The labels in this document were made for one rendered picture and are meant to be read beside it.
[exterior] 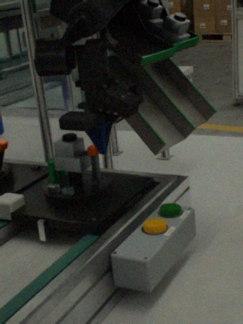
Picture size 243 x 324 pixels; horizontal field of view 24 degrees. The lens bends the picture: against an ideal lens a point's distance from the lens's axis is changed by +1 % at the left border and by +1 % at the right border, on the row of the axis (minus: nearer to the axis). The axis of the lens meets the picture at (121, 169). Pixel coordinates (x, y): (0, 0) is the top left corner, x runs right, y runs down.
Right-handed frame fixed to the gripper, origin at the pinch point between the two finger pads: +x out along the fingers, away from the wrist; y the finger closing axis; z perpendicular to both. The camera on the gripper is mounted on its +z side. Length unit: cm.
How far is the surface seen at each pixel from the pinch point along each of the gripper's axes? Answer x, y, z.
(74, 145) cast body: 1.6, -1.7, -5.4
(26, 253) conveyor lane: 18.0, -16.6, -8.7
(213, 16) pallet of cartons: 67, 813, -265
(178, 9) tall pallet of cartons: 54, 829, -333
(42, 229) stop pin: 14.5, -13.2, -7.0
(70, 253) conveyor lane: 14.9, -18.8, 2.9
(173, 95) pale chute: 3.0, 45.4, -4.3
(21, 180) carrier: 12.5, 2.9, -23.9
